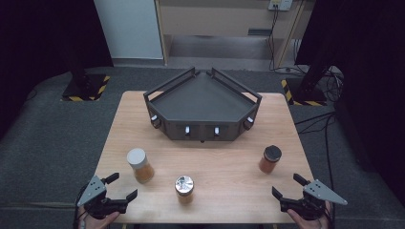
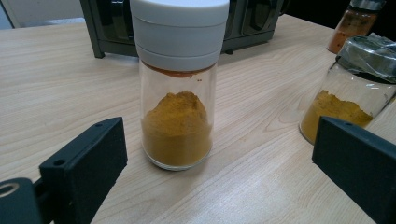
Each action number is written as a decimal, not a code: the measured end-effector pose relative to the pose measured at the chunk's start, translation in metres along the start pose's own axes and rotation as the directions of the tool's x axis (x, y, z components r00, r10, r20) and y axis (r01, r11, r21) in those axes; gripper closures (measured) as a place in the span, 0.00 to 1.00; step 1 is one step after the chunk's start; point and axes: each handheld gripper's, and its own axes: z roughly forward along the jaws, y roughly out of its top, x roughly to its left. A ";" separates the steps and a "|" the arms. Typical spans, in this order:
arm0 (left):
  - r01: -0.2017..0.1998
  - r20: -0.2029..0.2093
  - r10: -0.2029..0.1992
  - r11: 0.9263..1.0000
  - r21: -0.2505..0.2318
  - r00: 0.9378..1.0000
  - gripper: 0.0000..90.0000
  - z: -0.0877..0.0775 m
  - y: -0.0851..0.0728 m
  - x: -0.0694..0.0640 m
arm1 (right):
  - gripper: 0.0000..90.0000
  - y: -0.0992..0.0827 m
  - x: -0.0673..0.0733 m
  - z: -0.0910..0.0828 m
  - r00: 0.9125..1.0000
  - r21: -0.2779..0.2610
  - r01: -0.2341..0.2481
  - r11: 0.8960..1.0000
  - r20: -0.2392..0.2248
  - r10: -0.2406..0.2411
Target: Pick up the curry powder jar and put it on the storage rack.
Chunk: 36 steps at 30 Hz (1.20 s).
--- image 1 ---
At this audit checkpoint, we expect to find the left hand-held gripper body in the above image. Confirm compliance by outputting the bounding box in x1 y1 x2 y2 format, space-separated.
76 175 129 220

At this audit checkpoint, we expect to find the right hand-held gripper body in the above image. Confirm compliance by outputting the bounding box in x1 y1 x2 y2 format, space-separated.
280 178 349 221

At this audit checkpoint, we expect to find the white lid spice jar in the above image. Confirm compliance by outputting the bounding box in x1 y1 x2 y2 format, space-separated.
126 147 156 184

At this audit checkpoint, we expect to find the black lid spice jar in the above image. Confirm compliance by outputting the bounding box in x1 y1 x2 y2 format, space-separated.
258 144 283 175

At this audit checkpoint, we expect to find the silver lid spice jar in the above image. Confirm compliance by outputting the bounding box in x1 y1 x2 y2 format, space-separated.
174 175 196 205

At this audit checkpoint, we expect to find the dark grey corner rack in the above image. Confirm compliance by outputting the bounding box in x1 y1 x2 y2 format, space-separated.
142 66 263 143

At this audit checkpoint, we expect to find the person's left hand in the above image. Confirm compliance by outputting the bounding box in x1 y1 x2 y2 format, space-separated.
77 206 120 229

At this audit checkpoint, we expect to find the person's right hand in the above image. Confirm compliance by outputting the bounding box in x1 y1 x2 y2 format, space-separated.
287 203 333 229

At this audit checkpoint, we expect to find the black stand with striped base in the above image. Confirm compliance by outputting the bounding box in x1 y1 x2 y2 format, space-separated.
60 47 111 103
281 60 332 107

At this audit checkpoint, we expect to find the black curtain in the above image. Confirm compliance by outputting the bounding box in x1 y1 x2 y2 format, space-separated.
295 0 405 204
0 0 114 137

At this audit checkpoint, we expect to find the white panel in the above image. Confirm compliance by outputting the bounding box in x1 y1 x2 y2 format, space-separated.
93 0 164 60

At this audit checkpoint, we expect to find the white power outlet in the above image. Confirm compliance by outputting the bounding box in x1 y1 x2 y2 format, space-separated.
267 0 293 12

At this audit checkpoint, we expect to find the wooden cabinet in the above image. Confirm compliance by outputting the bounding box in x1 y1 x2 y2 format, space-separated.
154 0 308 69

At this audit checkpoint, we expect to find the black floor cable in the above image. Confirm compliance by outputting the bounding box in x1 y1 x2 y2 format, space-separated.
294 111 338 192

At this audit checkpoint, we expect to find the tangle of black cables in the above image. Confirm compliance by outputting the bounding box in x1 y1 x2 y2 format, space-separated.
318 66 346 103

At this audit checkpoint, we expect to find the black cable from outlet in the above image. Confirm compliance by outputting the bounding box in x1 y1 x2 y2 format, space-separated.
267 5 300 74

